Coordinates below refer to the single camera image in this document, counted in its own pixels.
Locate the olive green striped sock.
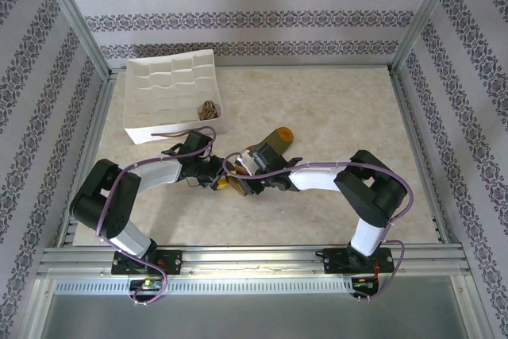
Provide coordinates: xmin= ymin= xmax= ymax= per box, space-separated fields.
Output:
xmin=228 ymin=127 xmax=295 ymax=196

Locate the brown argyle sock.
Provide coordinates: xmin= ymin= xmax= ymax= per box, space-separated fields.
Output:
xmin=197 ymin=99 xmax=221 ymax=121

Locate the white divided organizer box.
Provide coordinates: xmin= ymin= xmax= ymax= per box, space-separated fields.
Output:
xmin=124 ymin=48 xmax=230 ymax=145

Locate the grey metal shelf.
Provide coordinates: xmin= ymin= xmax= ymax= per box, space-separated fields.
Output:
xmin=39 ymin=294 xmax=479 ymax=339

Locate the brown box handle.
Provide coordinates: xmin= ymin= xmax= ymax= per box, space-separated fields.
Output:
xmin=152 ymin=129 xmax=192 ymax=139

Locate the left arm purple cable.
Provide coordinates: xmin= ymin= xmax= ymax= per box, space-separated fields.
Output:
xmin=97 ymin=126 xmax=217 ymax=243

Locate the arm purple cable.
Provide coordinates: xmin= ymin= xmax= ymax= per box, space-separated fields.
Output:
xmin=223 ymin=151 xmax=416 ymax=300
xmin=97 ymin=126 xmax=217 ymax=243

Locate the aluminium mounting rail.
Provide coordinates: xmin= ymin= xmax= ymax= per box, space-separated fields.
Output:
xmin=37 ymin=245 xmax=468 ymax=276

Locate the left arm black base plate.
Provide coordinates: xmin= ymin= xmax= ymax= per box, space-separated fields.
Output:
xmin=110 ymin=249 xmax=183 ymax=276

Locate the perforated metal cable tray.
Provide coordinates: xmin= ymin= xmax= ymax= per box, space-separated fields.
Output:
xmin=53 ymin=277 xmax=356 ymax=295

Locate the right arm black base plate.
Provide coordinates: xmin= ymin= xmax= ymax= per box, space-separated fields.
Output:
xmin=321 ymin=247 xmax=394 ymax=275

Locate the aluminium frame side rail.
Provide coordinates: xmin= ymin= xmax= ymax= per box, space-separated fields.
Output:
xmin=55 ymin=71 xmax=120 ymax=248
xmin=391 ymin=68 xmax=456 ymax=247

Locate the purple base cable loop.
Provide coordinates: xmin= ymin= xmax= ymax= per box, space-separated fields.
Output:
xmin=118 ymin=261 xmax=171 ymax=308

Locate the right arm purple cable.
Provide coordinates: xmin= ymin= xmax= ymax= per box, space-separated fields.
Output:
xmin=223 ymin=151 xmax=416 ymax=300

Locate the aluminium frame post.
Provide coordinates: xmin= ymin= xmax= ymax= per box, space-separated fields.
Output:
xmin=33 ymin=0 xmax=114 ymax=80
xmin=388 ymin=0 xmax=473 ymax=76

